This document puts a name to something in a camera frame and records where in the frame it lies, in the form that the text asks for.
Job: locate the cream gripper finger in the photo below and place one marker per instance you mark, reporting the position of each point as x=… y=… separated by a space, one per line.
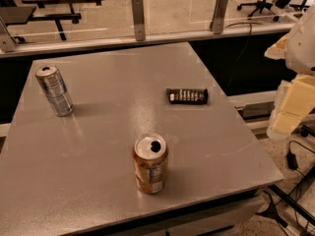
x=294 y=101
x=277 y=50

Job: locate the silver redbull can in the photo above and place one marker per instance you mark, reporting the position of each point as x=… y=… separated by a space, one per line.
x=55 y=90

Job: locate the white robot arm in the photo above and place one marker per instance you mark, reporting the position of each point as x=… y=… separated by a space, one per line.
x=299 y=54

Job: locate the orange soda can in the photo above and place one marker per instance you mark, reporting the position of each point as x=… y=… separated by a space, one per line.
x=150 y=157

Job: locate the dark background table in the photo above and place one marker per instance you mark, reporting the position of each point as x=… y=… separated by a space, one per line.
x=58 y=18
x=16 y=16

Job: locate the dark background table left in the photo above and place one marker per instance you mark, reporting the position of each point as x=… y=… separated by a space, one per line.
x=16 y=16

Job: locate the metal bracket post right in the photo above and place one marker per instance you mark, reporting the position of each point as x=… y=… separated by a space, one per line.
x=216 y=25

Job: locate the metal bracket post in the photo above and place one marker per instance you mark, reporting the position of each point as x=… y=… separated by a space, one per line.
x=138 y=19
x=216 y=25
x=7 y=42

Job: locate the metal bracket post middle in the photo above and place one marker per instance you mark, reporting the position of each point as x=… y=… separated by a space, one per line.
x=138 y=19

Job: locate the metal bracket post left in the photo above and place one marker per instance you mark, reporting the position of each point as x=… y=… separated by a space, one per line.
x=7 y=42

